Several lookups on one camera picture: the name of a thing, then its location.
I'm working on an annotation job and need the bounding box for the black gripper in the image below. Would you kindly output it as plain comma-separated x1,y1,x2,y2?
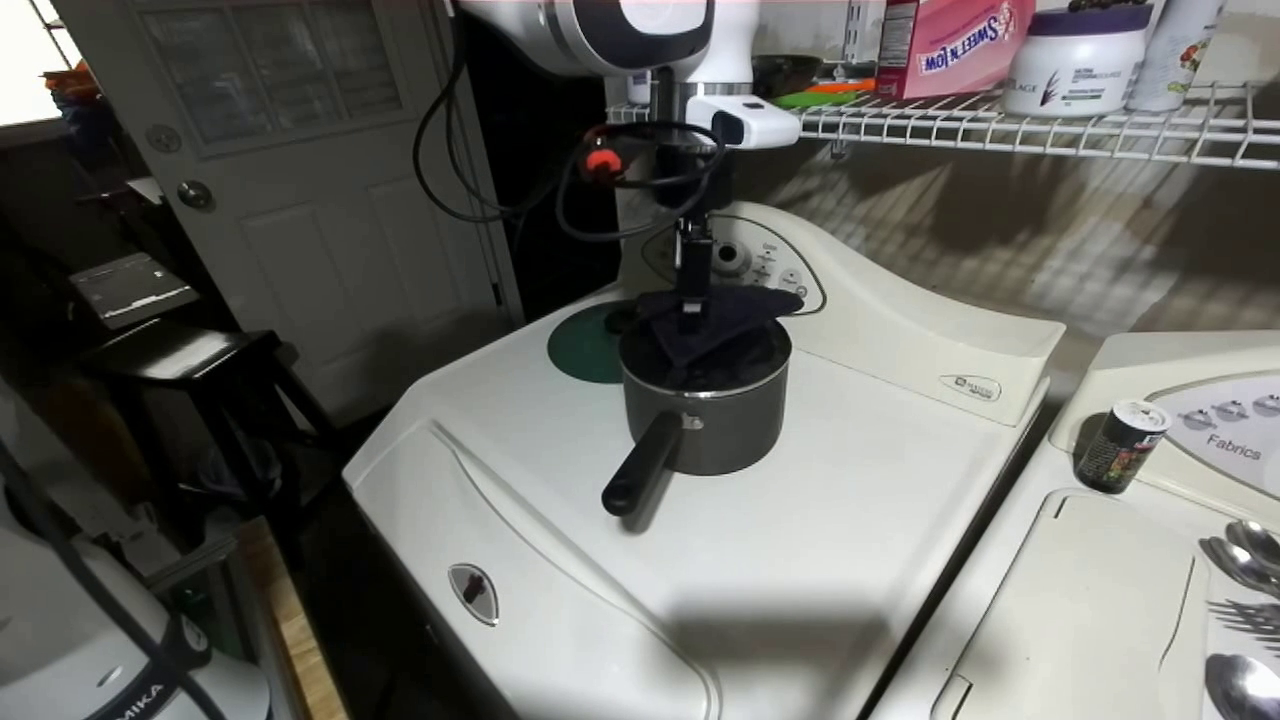
649,138,733,336

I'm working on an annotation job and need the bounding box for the white tub purple lid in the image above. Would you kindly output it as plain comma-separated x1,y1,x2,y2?
1003,0,1158,124

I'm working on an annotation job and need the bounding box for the small dark jar white lid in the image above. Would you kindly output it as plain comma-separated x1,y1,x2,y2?
1070,392,1176,500

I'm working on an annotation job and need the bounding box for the white washing machine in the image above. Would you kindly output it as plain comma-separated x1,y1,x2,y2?
341,196,1070,720

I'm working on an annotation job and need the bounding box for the pink sweetener box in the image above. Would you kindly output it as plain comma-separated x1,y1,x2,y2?
874,0,1041,104

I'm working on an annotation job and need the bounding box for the white panel door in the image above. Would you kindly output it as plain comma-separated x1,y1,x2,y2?
52,0,526,431

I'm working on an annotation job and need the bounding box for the white dryer machine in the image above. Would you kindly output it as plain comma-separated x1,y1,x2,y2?
873,327,1280,720

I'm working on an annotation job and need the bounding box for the black stool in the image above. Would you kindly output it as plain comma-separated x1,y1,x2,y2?
81,324,341,563

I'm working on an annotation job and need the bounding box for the round door knob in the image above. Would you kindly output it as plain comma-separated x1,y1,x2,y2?
171,176,221,218

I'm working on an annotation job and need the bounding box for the wooden plank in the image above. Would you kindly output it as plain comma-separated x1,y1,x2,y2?
243,515,353,720

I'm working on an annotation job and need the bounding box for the tall white spray bottle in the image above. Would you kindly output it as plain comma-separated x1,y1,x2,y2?
1125,0,1225,121

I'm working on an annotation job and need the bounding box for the flat black box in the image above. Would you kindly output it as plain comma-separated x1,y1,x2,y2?
68,251,202,336

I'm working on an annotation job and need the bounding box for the silver fork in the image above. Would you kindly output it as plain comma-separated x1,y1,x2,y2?
1204,591,1280,648

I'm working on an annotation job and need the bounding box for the large silver spoon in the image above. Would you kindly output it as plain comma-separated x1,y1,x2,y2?
1199,648,1280,720

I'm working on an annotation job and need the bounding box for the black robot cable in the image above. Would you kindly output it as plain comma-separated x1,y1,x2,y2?
406,71,733,251

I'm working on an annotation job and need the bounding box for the black saucepan with handle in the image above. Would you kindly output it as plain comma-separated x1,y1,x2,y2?
598,314,796,528

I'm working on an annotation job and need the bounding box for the orange cable connector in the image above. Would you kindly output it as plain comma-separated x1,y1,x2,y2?
580,142,628,187

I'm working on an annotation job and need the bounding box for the white wire shelf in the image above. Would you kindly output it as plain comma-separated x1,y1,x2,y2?
783,81,1280,176

